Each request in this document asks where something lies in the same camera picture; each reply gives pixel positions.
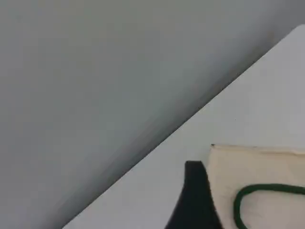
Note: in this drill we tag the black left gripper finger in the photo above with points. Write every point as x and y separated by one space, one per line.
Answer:
194 205

